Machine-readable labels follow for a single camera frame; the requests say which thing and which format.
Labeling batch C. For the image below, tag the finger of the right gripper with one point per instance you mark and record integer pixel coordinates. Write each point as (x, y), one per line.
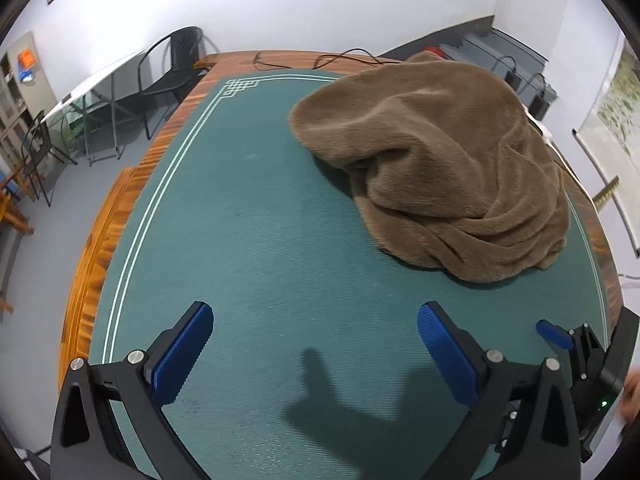
(556, 335)

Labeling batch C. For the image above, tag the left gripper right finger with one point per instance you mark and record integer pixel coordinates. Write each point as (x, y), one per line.
(523, 411)

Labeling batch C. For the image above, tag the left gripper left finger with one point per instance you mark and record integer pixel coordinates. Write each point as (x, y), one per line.
(86, 440)

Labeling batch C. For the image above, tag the brown fleece garment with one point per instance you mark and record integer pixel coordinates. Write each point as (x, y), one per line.
(445, 168)

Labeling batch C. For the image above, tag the black folding chair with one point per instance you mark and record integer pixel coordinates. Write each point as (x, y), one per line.
(36, 147)

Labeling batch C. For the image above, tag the hanging scroll painting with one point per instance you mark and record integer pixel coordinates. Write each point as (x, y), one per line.
(610, 138)

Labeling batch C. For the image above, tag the green table mat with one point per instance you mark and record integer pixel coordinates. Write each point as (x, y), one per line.
(315, 369)

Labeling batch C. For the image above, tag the black power adapter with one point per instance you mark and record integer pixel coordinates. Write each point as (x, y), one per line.
(512, 78)
(539, 105)

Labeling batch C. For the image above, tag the wooden chair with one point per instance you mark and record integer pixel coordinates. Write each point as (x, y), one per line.
(14, 225)

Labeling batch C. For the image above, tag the wooden bench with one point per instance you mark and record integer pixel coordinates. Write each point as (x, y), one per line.
(88, 281)

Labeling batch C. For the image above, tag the red ball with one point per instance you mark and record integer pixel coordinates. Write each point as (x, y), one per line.
(436, 51)

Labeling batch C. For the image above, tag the glass side table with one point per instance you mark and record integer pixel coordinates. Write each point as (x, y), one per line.
(97, 110)

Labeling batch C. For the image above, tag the beige storage cabinet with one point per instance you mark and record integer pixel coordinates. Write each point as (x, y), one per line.
(25, 92)

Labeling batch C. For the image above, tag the black metal chair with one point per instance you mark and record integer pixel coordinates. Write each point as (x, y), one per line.
(184, 47)

